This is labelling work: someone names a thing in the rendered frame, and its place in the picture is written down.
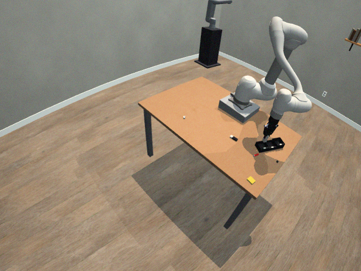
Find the yellow rectangular block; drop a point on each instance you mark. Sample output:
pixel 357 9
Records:
pixel 251 180

